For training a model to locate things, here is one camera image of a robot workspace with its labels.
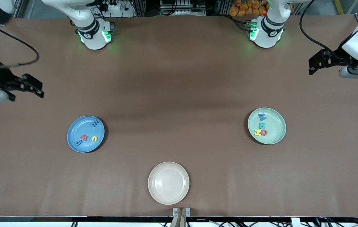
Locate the blue round plate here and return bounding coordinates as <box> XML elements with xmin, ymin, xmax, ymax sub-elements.
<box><xmin>67</xmin><ymin>115</ymin><xmax>105</xmax><ymax>153</ymax></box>

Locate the pale green round plate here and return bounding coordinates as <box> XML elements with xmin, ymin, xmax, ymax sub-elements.
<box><xmin>247</xmin><ymin>108</ymin><xmax>286</xmax><ymax>145</ymax></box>

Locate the pile of orange items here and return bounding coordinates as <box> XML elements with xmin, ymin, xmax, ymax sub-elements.
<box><xmin>228</xmin><ymin>0</ymin><xmax>268</xmax><ymax>16</ymax></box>

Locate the white power strip with plugs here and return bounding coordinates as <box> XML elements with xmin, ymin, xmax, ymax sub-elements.
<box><xmin>99</xmin><ymin>2</ymin><xmax>135</xmax><ymax>18</ymax></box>

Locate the long white socket strip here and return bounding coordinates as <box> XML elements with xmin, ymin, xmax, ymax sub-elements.
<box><xmin>160</xmin><ymin>6</ymin><xmax>206</xmax><ymax>15</ymax></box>

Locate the cream round plate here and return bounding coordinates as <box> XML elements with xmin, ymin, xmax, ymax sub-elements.
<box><xmin>148</xmin><ymin>161</ymin><xmax>190</xmax><ymax>205</ymax></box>

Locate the wooden stick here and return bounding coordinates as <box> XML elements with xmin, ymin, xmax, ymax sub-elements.
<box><xmin>170</xmin><ymin>207</ymin><xmax>187</xmax><ymax>227</ymax></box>

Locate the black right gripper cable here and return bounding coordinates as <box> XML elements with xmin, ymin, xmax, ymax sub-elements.
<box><xmin>0</xmin><ymin>25</ymin><xmax>40</xmax><ymax>67</ymax></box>

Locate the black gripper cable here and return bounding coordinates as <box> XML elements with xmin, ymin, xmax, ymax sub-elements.
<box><xmin>299</xmin><ymin>0</ymin><xmax>337</xmax><ymax>55</ymax></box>
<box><xmin>0</xmin><ymin>25</ymin><xmax>40</xmax><ymax>67</ymax></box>

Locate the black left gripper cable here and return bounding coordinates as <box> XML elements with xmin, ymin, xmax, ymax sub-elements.
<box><xmin>299</xmin><ymin>0</ymin><xmax>337</xmax><ymax>55</ymax></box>

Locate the metal table edge bracket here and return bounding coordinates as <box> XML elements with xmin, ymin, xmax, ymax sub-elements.
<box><xmin>173</xmin><ymin>207</ymin><xmax>191</xmax><ymax>217</ymax></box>

